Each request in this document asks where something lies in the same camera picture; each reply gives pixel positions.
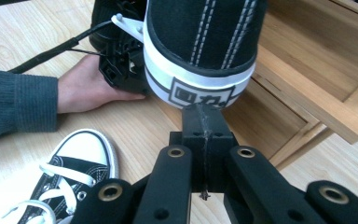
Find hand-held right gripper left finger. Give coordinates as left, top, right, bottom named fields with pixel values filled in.
left=169, top=104, right=207, bottom=192

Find black and white sneaker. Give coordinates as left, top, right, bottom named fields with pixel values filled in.
left=0, top=128, right=120, bottom=224
left=142, top=0, right=269, bottom=110

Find left hand-held gripper cable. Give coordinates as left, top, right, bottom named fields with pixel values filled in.
left=7, top=20, right=114, bottom=75

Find wooden shoe rack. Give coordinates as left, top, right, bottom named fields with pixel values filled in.
left=222, top=0, right=358, bottom=172

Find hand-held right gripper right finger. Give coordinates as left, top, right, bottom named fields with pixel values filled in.
left=204, top=104, right=239, bottom=192

